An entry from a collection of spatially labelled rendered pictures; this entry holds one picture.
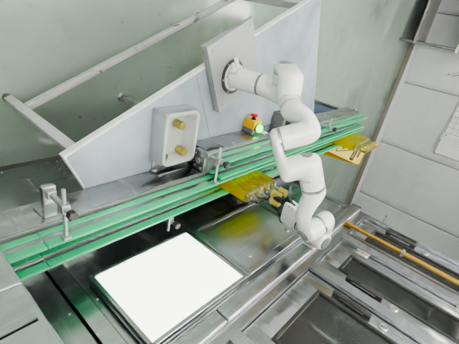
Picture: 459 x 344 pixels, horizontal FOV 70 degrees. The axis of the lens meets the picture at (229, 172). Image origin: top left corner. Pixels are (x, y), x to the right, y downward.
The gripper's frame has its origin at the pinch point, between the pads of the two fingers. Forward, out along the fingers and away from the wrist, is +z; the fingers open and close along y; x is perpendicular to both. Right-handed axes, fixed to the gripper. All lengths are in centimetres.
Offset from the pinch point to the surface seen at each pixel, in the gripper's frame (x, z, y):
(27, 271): 95, 0, -3
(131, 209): 62, 10, 4
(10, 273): 98, -28, 23
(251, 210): 1.0, 14.0, -12.9
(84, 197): 76, 19, 6
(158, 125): 46, 29, 28
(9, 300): 99, -34, 23
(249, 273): 27.8, -20.5, -11.9
